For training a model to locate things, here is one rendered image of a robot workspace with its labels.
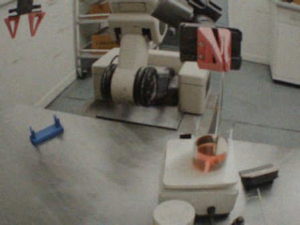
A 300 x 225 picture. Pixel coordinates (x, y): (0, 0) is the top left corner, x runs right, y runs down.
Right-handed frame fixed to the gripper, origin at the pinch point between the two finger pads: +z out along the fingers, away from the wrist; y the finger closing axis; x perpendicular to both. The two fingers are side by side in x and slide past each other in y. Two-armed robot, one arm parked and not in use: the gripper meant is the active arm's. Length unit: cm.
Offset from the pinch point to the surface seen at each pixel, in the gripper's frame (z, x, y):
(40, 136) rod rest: -19.0, 25.1, -36.8
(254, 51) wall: -277, 88, 102
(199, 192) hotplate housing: 3.6, 19.0, -1.9
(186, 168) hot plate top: -0.4, 17.1, -4.0
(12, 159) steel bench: -10, 26, -43
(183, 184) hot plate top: 3.4, 17.1, -4.5
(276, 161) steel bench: -10.1, 25.8, 18.5
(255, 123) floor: -143, 101, 63
